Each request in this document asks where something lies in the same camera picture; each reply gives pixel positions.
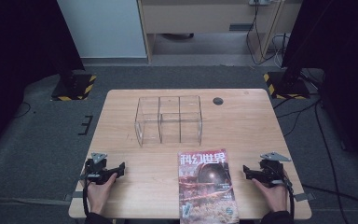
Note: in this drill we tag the clear acrylic desk organizer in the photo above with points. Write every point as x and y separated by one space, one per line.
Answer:
169 121

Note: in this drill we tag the red glossy magazine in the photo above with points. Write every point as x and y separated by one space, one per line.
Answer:
206 186

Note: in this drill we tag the dark round table grommet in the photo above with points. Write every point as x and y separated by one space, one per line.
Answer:
217 101

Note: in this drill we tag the black curtain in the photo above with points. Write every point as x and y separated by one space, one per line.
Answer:
338 62
21 62

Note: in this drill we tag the black yellow striped stand base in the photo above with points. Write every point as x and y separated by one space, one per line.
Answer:
74 88
287 87

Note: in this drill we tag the person's left hand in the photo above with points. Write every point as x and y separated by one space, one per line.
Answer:
99 194

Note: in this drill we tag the white cabinet panel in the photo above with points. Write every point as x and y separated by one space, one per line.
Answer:
102 28

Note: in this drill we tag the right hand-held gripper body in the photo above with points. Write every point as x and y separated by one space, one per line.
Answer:
272 169

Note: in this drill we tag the white power strip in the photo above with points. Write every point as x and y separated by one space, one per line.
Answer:
260 2

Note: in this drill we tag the grey metal table bracket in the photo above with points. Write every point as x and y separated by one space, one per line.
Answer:
304 196
74 196

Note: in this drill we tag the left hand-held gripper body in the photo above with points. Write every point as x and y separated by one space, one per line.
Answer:
98 169

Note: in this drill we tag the person's right hand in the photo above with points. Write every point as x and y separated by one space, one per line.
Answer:
272 196

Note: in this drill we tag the light wooden desk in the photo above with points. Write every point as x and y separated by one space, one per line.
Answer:
205 15

